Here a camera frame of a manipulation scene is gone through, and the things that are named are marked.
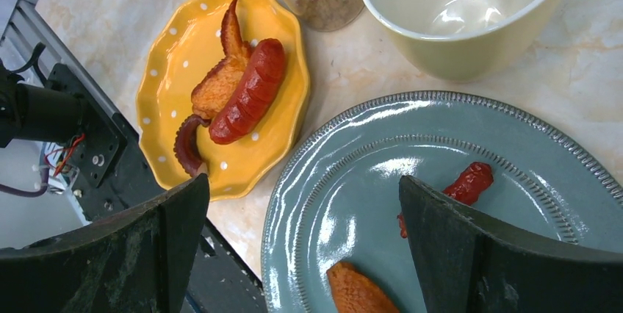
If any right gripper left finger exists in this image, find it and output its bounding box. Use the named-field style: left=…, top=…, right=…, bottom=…
left=1, top=175, right=209, bottom=312

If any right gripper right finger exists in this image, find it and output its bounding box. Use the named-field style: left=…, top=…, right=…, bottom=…
left=399, top=176, right=622, bottom=312

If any small red sausage piece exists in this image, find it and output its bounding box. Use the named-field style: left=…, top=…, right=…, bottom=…
left=396, top=162, right=494, bottom=240

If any orange fried piece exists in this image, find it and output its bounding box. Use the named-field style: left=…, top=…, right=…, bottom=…
left=326, top=261, right=400, bottom=313

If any dark octopus tentacle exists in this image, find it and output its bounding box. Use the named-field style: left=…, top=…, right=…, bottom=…
left=173, top=114, right=211, bottom=177

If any grey-blue plate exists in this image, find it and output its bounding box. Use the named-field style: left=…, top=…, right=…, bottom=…
left=262, top=91, right=622, bottom=312

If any orange lobster claw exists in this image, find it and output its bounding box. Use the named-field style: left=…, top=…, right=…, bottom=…
left=191, top=0, right=253, bottom=120

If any yellow scalloped plate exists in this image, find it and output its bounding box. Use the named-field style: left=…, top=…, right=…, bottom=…
left=136, top=0, right=311, bottom=201

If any cream yellow mug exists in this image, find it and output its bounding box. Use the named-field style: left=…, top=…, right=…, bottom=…
left=363, top=0, right=561, bottom=82

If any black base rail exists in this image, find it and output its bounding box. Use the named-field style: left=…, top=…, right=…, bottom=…
left=1, top=0, right=267, bottom=312

